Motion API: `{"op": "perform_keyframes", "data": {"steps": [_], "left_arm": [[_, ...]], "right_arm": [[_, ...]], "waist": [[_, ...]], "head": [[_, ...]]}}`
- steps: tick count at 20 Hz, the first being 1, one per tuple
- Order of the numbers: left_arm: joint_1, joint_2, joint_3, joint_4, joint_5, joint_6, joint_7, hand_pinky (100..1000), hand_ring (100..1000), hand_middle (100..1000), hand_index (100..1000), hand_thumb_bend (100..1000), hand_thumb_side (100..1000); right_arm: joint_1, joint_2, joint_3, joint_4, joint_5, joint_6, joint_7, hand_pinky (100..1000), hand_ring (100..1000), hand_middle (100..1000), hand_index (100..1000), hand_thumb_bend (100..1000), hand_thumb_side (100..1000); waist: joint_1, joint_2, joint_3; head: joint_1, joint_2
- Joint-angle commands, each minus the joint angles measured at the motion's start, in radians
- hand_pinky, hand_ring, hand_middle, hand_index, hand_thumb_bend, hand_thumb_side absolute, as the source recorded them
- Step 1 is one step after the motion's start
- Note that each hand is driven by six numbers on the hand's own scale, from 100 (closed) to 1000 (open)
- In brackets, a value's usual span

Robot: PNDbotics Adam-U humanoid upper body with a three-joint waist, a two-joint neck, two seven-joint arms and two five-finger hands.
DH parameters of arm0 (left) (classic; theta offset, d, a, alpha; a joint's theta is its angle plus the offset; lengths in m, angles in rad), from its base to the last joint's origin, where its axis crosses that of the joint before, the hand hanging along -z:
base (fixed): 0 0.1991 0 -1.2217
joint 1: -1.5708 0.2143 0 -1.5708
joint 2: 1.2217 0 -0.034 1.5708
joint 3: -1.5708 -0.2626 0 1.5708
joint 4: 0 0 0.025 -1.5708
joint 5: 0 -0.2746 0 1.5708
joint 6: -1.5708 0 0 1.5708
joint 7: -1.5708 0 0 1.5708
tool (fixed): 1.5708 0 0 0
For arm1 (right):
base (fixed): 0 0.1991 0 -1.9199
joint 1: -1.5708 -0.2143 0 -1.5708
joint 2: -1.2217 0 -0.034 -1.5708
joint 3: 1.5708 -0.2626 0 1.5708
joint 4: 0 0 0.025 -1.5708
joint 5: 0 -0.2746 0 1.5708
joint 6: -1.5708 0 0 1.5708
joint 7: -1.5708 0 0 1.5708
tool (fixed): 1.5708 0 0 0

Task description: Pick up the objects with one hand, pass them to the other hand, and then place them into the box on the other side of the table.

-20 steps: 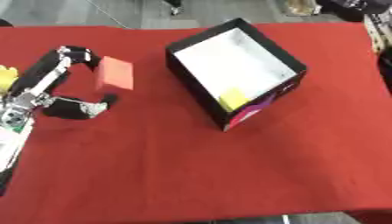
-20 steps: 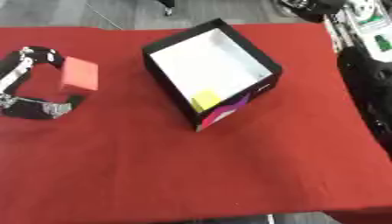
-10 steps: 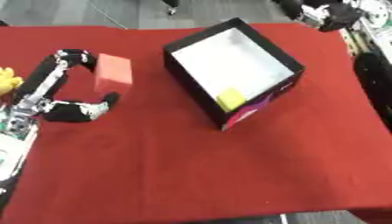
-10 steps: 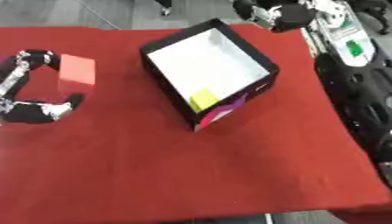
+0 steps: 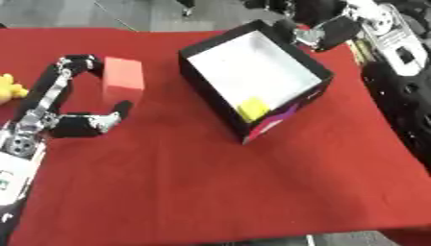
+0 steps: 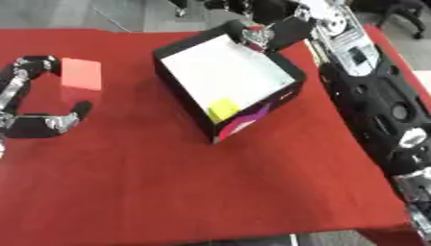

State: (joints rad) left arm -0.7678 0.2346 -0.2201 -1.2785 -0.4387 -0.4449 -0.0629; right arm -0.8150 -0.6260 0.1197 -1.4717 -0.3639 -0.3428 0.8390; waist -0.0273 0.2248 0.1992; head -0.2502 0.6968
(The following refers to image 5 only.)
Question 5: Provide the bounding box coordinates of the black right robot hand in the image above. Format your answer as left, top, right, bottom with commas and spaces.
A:
270, 14, 364, 53

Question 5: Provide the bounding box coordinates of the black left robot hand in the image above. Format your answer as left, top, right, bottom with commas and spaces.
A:
10, 53, 135, 140

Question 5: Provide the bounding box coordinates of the black box with white inside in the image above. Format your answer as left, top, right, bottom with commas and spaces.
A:
176, 18, 337, 146

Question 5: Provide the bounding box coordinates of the yellow soft toy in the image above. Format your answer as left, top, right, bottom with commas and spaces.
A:
0, 73, 31, 106

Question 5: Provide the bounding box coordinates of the red rectangular block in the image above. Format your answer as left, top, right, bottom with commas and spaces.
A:
99, 56, 147, 104

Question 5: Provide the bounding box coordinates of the yellow block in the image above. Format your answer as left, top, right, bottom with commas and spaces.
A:
234, 96, 273, 124

